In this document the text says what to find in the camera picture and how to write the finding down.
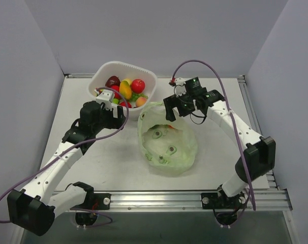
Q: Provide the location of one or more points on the green grape bunch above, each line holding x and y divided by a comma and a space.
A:
135, 96

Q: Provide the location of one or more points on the red apple from bag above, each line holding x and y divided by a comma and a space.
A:
138, 86

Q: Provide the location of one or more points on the front aluminium mounting rail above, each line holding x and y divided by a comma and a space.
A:
269, 200

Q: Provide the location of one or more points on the dark red apple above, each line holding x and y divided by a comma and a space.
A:
112, 81

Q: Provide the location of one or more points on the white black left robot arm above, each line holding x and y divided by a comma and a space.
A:
35, 206

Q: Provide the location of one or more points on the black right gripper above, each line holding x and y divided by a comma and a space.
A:
176, 103

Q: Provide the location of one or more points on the light green plastic bag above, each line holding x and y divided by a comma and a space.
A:
172, 151

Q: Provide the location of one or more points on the bright red apple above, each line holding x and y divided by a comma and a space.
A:
115, 87

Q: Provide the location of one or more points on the white plastic basket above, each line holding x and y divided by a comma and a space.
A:
122, 70

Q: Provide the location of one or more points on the aluminium table frame rail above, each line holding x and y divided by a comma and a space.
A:
254, 122

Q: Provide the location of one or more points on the small peach in basket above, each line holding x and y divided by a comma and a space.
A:
140, 101

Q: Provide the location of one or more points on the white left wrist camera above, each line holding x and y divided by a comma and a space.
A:
105, 99

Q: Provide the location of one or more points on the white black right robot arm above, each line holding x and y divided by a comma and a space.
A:
257, 153

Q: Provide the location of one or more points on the yellow mango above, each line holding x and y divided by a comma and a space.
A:
125, 90

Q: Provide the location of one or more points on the small red fruit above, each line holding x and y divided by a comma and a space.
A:
125, 104

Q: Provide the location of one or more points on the yellow pear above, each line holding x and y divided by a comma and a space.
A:
129, 81

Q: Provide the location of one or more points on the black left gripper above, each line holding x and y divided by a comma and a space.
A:
119, 116

